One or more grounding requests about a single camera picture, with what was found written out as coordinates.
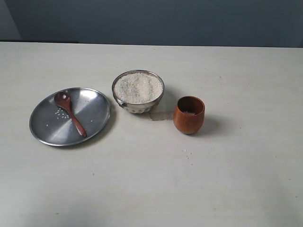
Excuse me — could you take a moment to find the brown wooden cup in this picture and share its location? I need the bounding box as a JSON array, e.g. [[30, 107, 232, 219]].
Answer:
[[173, 96, 205, 134]]

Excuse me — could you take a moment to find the steel bowl of rice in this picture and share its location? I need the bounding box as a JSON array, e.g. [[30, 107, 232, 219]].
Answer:
[[112, 70, 165, 114]]

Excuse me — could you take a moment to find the dark wooden spoon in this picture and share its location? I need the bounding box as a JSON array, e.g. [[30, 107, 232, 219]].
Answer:
[[54, 92, 87, 138]]

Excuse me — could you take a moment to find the round steel plate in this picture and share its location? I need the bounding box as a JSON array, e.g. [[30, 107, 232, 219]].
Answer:
[[29, 87, 111, 147]]

